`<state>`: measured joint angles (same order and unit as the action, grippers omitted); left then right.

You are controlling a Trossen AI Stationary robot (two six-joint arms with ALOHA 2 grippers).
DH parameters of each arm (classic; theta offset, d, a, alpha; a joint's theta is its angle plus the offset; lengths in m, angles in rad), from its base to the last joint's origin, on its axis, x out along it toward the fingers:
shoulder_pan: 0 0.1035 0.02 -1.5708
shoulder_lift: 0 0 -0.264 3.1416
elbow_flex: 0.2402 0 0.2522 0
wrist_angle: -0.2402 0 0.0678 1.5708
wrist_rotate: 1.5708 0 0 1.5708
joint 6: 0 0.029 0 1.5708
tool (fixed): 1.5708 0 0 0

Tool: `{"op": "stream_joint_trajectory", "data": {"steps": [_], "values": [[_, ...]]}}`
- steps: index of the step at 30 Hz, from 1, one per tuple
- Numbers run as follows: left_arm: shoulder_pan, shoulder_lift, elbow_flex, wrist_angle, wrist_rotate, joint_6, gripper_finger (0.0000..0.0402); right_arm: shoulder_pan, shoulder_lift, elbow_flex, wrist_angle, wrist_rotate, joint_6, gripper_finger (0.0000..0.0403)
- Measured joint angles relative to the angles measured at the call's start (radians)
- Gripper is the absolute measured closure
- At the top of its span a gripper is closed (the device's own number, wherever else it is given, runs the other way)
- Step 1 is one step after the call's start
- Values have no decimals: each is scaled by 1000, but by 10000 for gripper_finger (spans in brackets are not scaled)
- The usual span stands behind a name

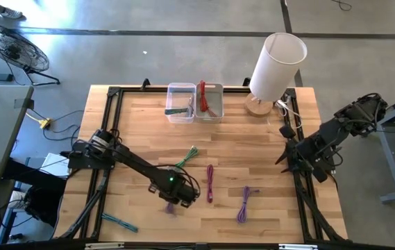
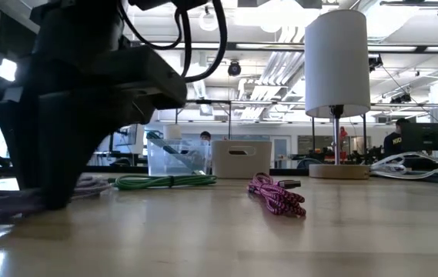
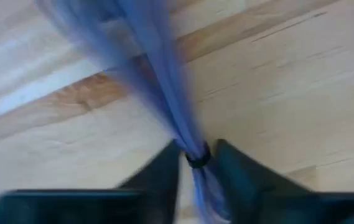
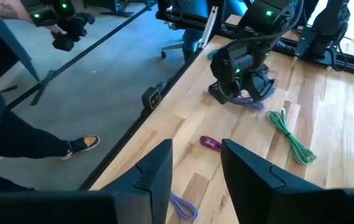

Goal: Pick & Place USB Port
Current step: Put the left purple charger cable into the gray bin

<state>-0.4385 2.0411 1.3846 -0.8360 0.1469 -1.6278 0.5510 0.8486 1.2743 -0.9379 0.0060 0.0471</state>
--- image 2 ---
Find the green USB cable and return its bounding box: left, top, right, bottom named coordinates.
left=112, top=174, right=219, bottom=191

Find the person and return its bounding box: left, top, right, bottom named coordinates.
left=383, top=117, right=410, bottom=159
left=198, top=130, right=212, bottom=155

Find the black computer monitor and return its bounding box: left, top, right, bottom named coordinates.
left=400, top=122, right=438, bottom=153

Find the white shade table lamp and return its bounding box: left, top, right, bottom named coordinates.
left=304, top=8, right=372, bottom=180

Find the grey plastic bin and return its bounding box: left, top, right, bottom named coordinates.
left=210, top=139, right=273, bottom=179

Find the clear plastic bin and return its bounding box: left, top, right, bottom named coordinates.
left=146, top=137, right=211, bottom=177

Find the white grey braided USB cable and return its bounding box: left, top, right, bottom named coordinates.
left=71, top=174, right=112, bottom=200

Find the purple USB cable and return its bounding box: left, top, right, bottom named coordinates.
left=0, top=188, right=48, bottom=230

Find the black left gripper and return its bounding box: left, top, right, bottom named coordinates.
left=0, top=45, right=158, bottom=211

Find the white lamp cord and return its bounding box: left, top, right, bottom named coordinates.
left=369, top=151, right=438, bottom=181

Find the black overhead camera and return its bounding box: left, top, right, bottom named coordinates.
left=227, top=60, right=242, bottom=77

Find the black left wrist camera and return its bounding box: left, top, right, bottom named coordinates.
left=95, top=45, right=188, bottom=112

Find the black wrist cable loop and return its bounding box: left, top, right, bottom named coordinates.
left=118, top=0, right=228, bottom=84

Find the magenta braided USB cable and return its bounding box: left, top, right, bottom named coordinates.
left=246, top=172, right=307, bottom=217

